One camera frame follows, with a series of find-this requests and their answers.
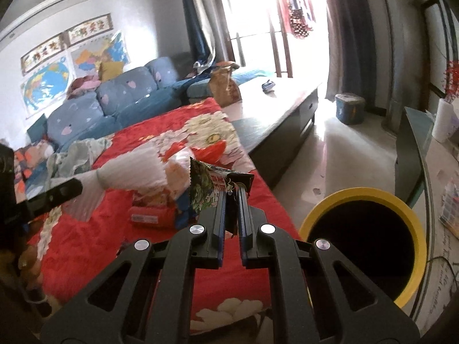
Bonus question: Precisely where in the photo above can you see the framed calligraphy picture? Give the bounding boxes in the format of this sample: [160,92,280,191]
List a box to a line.
[20,32,69,67]
[65,12,114,46]

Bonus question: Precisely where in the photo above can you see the dark grey curtain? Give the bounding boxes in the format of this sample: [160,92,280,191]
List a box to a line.
[319,0,388,116]

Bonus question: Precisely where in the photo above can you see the wooden balcony door frame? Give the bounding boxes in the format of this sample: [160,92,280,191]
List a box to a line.
[206,0,293,79]

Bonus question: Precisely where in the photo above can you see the white vase red flowers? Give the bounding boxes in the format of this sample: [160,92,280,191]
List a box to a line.
[432,97,459,143]

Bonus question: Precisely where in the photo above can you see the green printed snack wrapper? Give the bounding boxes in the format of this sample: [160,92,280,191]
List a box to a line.
[189,157,255,234]

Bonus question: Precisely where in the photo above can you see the dark wooden coffee table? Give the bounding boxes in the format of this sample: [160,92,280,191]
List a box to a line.
[224,79,323,189]

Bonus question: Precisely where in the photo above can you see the pink clothes pile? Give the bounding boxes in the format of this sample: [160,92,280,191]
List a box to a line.
[66,75,103,99]

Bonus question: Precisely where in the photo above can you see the red snack packet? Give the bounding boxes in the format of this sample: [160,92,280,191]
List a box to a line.
[130,190,188,228]

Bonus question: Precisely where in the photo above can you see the yellow cushion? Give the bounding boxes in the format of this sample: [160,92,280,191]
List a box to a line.
[98,61,125,81]

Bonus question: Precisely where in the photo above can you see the world map poster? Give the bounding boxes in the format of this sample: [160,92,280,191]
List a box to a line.
[20,59,76,112]

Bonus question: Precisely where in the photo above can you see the blue storage box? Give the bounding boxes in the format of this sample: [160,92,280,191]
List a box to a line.
[334,93,367,126]

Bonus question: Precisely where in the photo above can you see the red floral blanket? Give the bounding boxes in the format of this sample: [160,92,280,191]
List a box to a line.
[22,97,310,335]

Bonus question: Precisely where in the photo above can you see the glass top table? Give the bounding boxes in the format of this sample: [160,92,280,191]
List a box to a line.
[394,105,459,330]

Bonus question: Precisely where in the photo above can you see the dark blue curtain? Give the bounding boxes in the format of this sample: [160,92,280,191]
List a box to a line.
[179,0,218,67]

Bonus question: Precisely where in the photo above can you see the country map poster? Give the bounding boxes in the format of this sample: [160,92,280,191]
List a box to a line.
[70,30,132,76]

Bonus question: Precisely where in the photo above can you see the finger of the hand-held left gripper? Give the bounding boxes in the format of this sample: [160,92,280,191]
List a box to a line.
[22,177,84,220]

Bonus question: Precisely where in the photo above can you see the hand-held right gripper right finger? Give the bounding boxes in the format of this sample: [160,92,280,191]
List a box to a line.
[237,185,420,344]

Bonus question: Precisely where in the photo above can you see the light green cloth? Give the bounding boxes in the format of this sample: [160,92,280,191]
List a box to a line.
[46,138,114,180]

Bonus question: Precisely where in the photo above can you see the brown paper bag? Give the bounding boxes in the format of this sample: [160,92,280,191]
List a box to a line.
[209,61,243,108]

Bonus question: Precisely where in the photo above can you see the colourful bead box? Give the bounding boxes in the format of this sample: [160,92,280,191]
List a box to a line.
[439,186,459,227]

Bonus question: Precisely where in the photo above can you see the yellow rimmed black bin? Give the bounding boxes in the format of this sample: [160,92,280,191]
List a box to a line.
[299,187,434,309]

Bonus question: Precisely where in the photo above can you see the orange patterned clothes pile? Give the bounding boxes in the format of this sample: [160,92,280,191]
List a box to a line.
[0,139,55,195]

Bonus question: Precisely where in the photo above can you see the blue patterned sofa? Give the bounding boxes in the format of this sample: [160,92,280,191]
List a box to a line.
[27,56,274,152]

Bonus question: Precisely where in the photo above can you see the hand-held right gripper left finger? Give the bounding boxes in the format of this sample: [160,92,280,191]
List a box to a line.
[41,191,228,344]

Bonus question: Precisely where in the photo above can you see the hanging laundry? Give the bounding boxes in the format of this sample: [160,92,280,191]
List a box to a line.
[280,0,318,38]

